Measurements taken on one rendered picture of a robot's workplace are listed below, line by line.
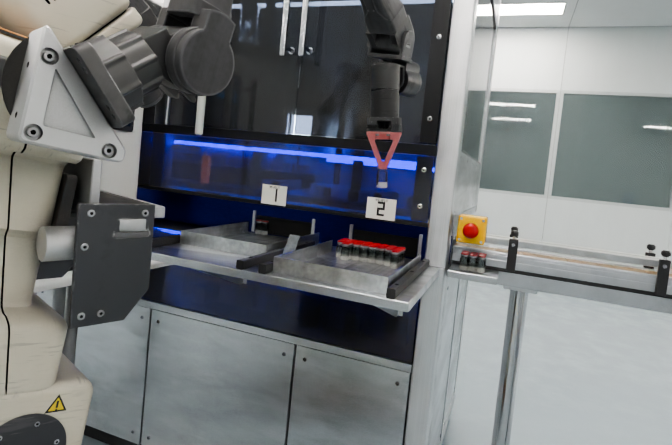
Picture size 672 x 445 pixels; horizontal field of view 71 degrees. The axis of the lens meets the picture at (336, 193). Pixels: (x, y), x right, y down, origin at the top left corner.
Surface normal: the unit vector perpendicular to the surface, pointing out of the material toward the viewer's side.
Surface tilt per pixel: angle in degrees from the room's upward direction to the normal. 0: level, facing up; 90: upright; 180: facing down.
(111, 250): 90
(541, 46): 90
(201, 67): 98
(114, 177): 90
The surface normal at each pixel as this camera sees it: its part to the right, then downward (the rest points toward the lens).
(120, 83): 0.77, 0.26
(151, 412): -0.35, 0.01
